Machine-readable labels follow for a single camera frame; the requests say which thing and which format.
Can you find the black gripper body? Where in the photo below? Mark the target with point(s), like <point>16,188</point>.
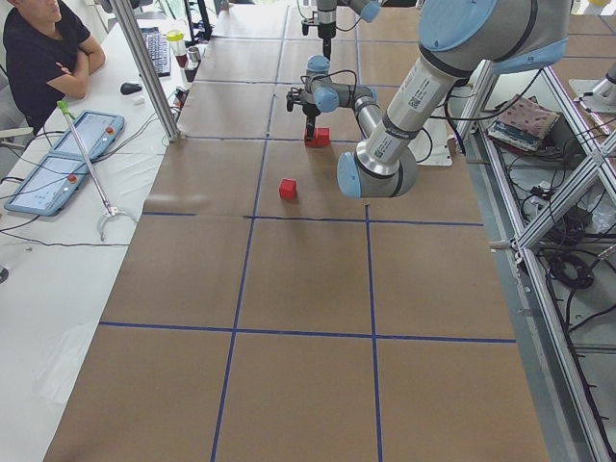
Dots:
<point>326,30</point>
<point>312,112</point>

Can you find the aluminium side frame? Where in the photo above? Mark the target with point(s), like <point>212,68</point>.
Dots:
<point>552,211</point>

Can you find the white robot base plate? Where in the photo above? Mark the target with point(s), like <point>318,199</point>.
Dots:
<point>430,147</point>

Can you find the teach pendant tablet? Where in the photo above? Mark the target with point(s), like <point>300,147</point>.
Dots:
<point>96,130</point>
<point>48,187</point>

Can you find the aluminium frame post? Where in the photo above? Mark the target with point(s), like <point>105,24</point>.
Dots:
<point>128,23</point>

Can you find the yellow lid cup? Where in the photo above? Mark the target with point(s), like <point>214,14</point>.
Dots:
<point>175,38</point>

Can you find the black keyboard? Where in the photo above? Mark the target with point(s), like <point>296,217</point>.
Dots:
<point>158,50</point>

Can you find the far teach pendant tablet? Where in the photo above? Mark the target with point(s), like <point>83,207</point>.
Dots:
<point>96,130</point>

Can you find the black computer mouse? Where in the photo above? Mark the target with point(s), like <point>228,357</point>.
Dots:
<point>128,88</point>

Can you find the red block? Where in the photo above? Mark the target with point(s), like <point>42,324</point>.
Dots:
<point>311,141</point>
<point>321,137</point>
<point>288,189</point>

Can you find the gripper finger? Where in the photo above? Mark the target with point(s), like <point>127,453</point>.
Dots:
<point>310,127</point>

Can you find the folded patterned cloth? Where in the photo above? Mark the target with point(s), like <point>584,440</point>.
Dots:
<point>524,125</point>

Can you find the person in black shirt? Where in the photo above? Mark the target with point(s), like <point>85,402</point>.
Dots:
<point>50,55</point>

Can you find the near teach pendant tablet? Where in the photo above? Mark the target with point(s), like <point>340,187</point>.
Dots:
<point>48,187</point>

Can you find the grabber reach tool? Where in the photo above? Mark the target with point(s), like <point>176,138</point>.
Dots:
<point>111,212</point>

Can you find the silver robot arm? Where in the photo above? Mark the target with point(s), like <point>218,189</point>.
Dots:
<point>454,38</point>
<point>364,9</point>

